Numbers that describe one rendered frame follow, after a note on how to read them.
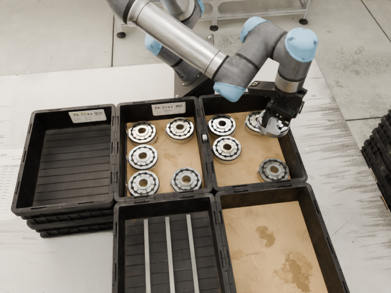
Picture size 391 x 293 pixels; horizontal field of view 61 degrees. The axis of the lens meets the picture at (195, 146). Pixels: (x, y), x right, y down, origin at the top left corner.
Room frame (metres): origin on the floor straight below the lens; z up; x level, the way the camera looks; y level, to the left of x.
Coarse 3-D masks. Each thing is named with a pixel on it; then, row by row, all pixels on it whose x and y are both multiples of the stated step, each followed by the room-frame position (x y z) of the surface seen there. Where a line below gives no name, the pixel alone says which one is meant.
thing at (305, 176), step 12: (204, 96) 0.85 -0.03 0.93; (216, 96) 0.85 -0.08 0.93; (204, 120) 0.73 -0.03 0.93; (204, 132) 0.68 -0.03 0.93; (288, 132) 0.68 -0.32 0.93; (300, 156) 0.58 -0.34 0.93; (300, 168) 0.54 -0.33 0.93; (216, 180) 0.49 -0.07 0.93; (288, 180) 0.49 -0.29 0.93; (300, 180) 0.49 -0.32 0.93; (216, 192) 0.46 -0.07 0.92
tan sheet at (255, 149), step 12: (240, 120) 0.81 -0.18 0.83; (240, 132) 0.76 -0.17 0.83; (240, 144) 0.70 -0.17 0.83; (252, 144) 0.70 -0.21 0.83; (264, 144) 0.70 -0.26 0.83; (276, 144) 0.70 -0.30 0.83; (240, 156) 0.65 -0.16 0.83; (252, 156) 0.65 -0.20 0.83; (264, 156) 0.65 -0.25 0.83; (276, 156) 0.65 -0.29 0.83; (216, 168) 0.60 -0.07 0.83; (228, 168) 0.60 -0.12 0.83; (240, 168) 0.60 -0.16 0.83; (252, 168) 0.60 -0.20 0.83; (228, 180) 0.55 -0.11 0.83; (240, 180) 0.55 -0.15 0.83; (252, 180) 0.55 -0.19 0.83
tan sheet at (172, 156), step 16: (128, 128) 0.77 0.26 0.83; (160, 128) 0.77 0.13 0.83; (128, 144) 0.70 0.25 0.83; (160, 144) 0.70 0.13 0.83; (176, 144) 0.70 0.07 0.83; (192, 144) 0.70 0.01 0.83; (160, 160) 0.63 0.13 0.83; (176, 160) 0.63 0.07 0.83; (192, 160) 0.63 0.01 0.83; (128, 176) 0.57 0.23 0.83; (160, 176) 0.57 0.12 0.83; (128, 192) 0.50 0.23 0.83; (160, 192) 0.50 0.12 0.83
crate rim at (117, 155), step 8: (120, 104) 0.81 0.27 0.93; (128, 104) 0.81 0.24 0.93; (136, 104) 0.81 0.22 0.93; (144, 104) 0.81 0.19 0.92; (200, 120) 0.73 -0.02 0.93; (200, 128) 0.70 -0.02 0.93; (200, 136) 0.66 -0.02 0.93; (208, 168) 0.54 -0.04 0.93; (208, 176) 0.51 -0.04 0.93; (208, 184) 0.48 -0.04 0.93; (168, 192) 0.45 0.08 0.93; (176, 192) 0.45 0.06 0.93; (184, 192) 0.45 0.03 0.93; (192, 192) 0.45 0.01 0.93; (200, 192) 0.45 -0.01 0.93; (120, 200) 0.43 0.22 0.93; (128, 200) 0.43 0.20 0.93; (136, 200) 0.43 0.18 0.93
